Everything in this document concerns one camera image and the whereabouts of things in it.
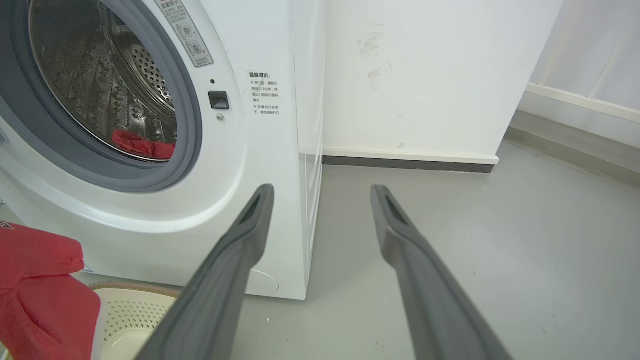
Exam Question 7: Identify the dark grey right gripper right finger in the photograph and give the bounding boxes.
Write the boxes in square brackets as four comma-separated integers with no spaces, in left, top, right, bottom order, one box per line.
[370,184,513,360]

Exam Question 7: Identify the red cloth garment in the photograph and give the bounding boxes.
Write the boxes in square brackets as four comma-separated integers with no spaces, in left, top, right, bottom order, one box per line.
[0,221,102,360]

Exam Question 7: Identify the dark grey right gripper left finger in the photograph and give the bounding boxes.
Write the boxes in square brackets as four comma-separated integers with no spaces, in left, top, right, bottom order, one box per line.
[135,183,275,360]

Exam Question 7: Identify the red garment in drum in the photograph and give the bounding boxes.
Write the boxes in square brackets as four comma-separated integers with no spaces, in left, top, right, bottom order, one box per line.
[110,129,177,161]

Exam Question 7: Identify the white baseboard with dark strip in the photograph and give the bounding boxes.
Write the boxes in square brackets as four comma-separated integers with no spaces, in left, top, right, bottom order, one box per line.
[322,147,500,174]

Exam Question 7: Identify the white front-load washing machine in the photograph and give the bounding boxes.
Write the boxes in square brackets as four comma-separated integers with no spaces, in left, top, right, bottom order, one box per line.
[0,0,327,301]

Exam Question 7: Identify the cream perforated laundry basket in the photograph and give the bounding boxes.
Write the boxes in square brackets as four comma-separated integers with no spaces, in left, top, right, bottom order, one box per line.
[89,281,182,360]

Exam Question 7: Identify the grey warning sticker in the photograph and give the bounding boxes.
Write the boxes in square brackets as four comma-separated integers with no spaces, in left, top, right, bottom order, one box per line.
[154,0,215,69]

